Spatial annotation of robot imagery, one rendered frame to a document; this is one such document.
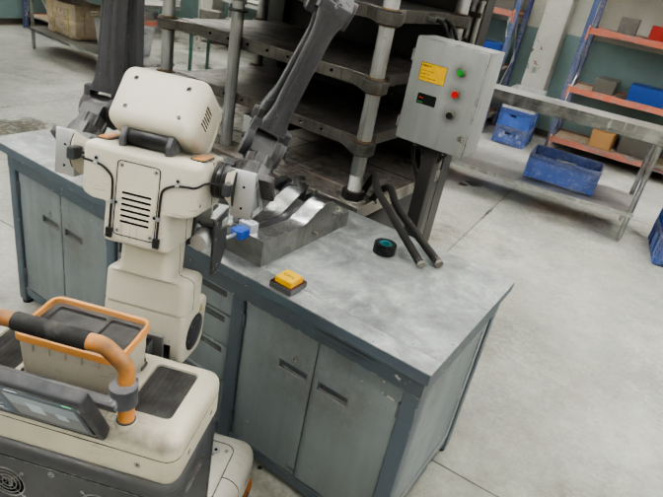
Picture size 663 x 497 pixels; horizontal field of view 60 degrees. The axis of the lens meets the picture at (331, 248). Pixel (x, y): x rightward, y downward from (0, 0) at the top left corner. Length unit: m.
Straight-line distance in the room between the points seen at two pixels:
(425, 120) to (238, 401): 1.28
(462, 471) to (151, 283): 1.48
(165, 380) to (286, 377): 0.64
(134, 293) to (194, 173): 0.40
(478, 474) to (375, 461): 0.72
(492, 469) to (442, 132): 1.35
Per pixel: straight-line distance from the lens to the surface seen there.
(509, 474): 2.53
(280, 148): 1.41
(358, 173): 2.36
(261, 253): 1.75
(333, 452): 1.92
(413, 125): 2.35
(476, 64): 2.24
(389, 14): 2.22
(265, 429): 2.08
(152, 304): 1.51
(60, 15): 7.98
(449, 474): 2.41
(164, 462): 1.23
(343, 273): 1.82
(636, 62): 8.07
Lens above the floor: 1.69
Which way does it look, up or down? 27 degrees down
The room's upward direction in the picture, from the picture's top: 11 degrees clockwise
